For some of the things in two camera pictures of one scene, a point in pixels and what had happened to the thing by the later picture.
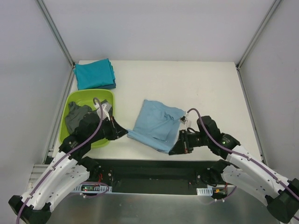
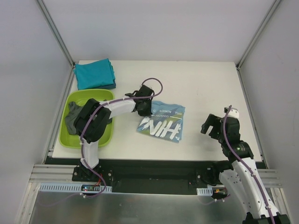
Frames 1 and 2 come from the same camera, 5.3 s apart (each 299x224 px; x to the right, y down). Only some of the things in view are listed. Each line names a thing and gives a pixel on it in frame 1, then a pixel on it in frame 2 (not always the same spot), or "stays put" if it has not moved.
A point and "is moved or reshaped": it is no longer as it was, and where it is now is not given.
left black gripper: [111, 128] → [145, 108]
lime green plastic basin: [85, 97] stays put
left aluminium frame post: [55, 31] stays put
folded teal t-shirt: [93, 74] stays put
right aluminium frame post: [269, 15] stays put
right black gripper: [184, 142] → [214, 127]
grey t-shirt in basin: [72, 118] stays put
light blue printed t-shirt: [156, 125] is moved or reshaped
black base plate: [152, 176] stays put
